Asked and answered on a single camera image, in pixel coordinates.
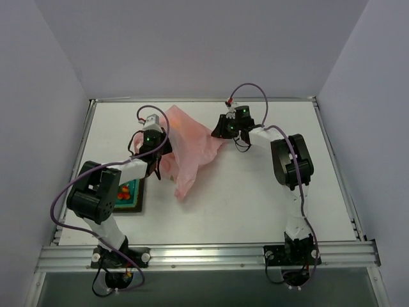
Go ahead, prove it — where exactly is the pink plastic bag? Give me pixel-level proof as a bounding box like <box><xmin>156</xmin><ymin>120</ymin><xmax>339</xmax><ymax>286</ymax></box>
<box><xmin>132</xmin><ymin>104</ymin><xmax>226</xmax><ymax>201</ymax></box>

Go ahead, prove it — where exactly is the red orange fake fruit bunch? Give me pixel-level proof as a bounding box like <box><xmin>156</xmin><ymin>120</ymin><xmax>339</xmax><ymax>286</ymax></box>
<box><xmin>117</xmin><ymin>185</ymin><xmax>130</xmax><ymax>201</ymax></box>

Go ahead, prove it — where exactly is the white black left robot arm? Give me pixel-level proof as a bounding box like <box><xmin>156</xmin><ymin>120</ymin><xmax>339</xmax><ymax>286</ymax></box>
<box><xmin>66</xmin><ymin>128</ymin><xmax>172</xmax><ymax>255</ymax></box>

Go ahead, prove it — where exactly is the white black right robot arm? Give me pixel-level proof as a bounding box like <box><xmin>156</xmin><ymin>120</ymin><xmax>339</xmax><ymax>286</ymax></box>
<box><xmin>211</xmin><ymin>102</ymin><xmax>320</xmax><ymax>265</ymax></box>

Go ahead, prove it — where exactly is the green square ceramic plate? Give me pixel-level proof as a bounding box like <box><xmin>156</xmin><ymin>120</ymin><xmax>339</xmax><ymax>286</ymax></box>
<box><xmin>114</xmin><ymin>179</ymin><xmax>145</xmax><ymax>213</ymax></box>

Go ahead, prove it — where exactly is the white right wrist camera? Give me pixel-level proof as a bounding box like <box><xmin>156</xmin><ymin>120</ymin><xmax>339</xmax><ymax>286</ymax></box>
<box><xmin>226</xmin><ymin>100</ymin><xmax>240</xmax><ymax>119</ymax></box>

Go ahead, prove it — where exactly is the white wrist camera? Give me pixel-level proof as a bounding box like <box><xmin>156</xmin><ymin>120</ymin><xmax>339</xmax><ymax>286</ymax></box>
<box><xmin>139</xmin><ymin>114</ymin><xmax>162</xmax><ymax>132</ymax></box>
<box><xmin>226</xmin><ymin>100</ymin><xmax>240</xmax><ymax>119</ymax></box>

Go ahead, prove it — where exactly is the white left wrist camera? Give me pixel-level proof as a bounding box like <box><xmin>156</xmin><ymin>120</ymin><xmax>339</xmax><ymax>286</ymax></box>
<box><xmin>139</xmin><ymin>114</ymin><xmax>162</xmax><ymax>132</ymax></box>

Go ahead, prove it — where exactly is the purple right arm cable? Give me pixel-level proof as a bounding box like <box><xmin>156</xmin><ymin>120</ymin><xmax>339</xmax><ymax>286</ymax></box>
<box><xmin>228</xmin><ymin>83</ymin><xmax>320</xmax><ymax>285</ymax></box>

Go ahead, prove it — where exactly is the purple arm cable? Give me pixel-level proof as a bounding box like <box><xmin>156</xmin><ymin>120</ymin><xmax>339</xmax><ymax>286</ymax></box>
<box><xmin>228</xmin><ymin>83</ymin><xmax>320</xmax><ymax>285</ymax></box>
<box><xmin>49</xmin><ymin>104</ymin><xmax>171</xmax><ymax>294</ymax></box>

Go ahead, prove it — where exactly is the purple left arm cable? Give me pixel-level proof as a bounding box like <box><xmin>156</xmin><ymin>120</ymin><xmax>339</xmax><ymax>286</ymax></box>
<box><xmin>49</xmin><ymin>104</ymin><xmax>171</xmax><ymax>294</ymax></box>

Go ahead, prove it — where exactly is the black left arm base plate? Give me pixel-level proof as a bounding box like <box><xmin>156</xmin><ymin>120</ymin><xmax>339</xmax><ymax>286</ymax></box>
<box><xmin>90</xmin><ymin>246</ymin><xmax>150</xmax><ymax>269</ymax></box>

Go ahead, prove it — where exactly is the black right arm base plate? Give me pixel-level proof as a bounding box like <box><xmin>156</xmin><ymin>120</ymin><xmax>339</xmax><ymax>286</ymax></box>
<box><xmin>263</xmin><ymin>245</ymin><xmax>322</xmax><ymax>267</ymax></box>

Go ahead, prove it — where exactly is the aluminium front rail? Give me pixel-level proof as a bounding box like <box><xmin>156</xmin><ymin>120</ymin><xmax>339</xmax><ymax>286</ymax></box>
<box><xmin>35</xmin><ymin>241</ymin><xmax>381</xmax><ymax>272</ymax></box>

